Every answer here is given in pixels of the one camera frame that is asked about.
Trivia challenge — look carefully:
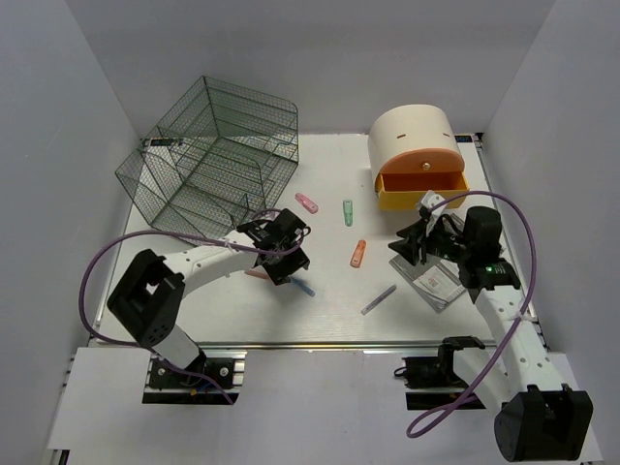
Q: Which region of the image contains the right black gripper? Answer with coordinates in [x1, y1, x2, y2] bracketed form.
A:
[389, 215, 474, 265]

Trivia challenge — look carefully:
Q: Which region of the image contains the blue pen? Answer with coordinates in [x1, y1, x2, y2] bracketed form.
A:
[289, 276, 316, 297]

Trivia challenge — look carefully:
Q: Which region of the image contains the pink pen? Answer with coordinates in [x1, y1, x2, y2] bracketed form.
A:
[244, 269, 269, 280]

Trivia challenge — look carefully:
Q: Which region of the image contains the pink correction tape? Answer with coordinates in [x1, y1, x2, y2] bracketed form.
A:
[294, 193, 319, 214]

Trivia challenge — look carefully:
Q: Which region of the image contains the yellow drawer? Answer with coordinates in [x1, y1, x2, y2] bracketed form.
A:
[375, 172, 469, 211]

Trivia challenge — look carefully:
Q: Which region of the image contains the orange top drawer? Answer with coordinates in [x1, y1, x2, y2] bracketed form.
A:
[379, 148, 465, 174]

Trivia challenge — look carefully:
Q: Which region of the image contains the purple pen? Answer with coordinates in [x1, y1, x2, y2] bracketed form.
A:
[360, 285, 397, 315]

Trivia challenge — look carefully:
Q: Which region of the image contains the cream round drawer box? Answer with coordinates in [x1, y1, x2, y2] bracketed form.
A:
[367, 105, 462, 176]

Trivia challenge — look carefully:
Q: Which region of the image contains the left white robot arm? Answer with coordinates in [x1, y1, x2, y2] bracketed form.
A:
[107, 208, 310, 387]

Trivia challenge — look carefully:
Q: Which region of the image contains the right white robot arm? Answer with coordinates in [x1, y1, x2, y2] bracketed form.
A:
[389, 206, 594, 462]

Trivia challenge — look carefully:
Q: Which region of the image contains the grey setup guide booklet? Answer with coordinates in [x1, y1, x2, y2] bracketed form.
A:
[389, 256, 465, 313]

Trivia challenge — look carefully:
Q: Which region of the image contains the orange correction tape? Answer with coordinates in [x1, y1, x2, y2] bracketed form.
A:
[350, 239, 367, 268]

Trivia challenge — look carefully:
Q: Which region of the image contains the green correction tape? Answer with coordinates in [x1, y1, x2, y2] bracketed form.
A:
[342, 199, 354, 227]

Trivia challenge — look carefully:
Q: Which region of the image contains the green wire mesh organizer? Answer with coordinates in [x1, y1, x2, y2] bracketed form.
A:
[115, 77, 299, 238]

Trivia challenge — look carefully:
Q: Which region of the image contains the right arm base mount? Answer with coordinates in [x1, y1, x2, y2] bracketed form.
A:
[393, 336, 485, 411]

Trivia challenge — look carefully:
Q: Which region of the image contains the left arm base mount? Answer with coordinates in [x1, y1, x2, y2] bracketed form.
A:
[141, 349, 246, 406]

